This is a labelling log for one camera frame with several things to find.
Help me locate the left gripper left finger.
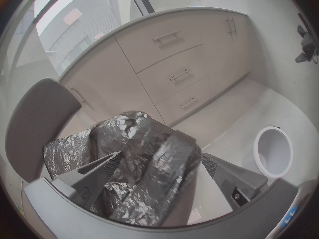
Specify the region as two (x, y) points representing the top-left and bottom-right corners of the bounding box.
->
(51, 151), (122, 207)

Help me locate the white trash bin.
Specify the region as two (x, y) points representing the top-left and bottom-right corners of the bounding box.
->
(253, 125), (294, 179)

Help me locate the beige chest of drawers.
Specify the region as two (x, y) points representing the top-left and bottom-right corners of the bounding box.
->
(58, 8), (251, 131)

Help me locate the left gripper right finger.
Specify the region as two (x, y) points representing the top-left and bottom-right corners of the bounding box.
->
(202, 153), (269, 207)

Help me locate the grey padded white-legged chair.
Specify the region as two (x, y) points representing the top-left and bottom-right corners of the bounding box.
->
(5, 78), (202, 227)

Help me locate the window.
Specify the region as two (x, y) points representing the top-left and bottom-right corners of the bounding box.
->
(0, 0), (156, 78)

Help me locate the black plastic bag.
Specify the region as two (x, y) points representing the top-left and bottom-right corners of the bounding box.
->
(43, 111), (202, 227)

